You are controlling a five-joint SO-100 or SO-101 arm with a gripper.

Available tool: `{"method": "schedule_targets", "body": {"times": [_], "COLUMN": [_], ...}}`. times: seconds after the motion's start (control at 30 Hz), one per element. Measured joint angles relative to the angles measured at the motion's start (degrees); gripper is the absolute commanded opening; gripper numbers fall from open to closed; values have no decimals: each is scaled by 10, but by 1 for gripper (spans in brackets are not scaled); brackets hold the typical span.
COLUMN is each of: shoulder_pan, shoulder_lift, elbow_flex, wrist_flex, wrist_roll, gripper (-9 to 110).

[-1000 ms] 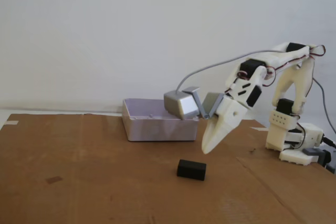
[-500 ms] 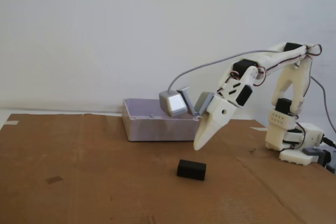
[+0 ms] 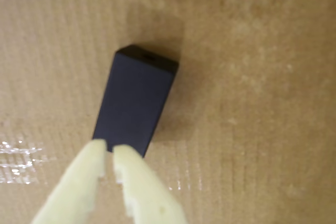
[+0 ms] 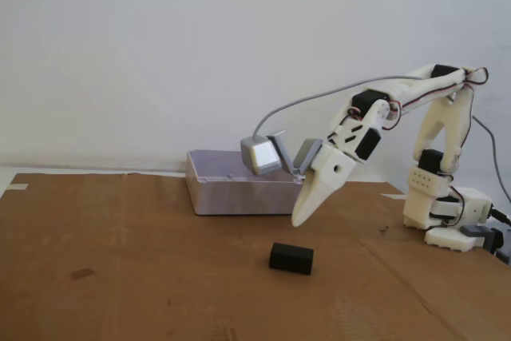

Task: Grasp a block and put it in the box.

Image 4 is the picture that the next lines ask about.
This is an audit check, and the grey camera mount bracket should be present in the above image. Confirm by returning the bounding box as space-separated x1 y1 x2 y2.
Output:
266 129 323 176

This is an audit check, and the grey table clamp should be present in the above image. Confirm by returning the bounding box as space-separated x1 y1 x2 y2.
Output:
460 224 511 266

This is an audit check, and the black power cable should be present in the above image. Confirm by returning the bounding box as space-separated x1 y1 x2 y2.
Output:
489 207 511 227

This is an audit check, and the brown cardboard sheet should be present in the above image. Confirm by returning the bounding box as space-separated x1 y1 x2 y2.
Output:
0 172 511 341

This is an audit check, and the black rectangular block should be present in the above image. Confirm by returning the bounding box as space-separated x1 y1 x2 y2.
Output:
267 242 315 276

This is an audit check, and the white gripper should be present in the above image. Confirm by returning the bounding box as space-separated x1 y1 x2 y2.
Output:
291 100 389 228

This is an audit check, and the white plastic junction box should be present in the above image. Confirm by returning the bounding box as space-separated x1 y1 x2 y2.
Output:
185 149 303 217

